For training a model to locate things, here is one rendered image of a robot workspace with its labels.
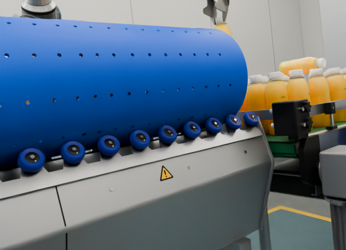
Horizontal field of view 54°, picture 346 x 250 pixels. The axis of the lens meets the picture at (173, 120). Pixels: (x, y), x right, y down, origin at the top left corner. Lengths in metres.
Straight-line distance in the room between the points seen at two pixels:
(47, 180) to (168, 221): 0.28
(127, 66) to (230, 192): 0.42
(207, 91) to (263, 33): 4.56
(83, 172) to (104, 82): 0.17
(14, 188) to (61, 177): 0.08
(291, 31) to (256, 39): 0.81
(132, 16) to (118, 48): 3.42
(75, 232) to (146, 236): 0.17
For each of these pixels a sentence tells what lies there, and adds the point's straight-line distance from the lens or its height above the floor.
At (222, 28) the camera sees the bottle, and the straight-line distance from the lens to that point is 1.26.
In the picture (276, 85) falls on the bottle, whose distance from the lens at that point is 1.04.
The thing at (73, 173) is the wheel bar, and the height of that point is 0.93.
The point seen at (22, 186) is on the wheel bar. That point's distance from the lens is 0.63.
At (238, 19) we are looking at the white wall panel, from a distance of 5.04.
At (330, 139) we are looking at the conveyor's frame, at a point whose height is 0.87.
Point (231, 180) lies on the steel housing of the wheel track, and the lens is 0.87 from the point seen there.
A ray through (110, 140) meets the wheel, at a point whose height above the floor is 0.97.
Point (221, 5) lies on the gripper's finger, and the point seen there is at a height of 1.35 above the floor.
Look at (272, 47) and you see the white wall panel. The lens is 5.44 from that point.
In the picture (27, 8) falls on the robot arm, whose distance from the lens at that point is 1.69.
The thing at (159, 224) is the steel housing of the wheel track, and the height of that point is 0.78.
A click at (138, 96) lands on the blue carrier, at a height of 1.05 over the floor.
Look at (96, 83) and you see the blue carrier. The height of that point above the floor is 1.09.
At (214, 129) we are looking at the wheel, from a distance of 0.85.
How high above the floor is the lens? 1.03
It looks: 3 degrees down
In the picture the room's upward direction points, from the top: 7 degrees counter-clockwise
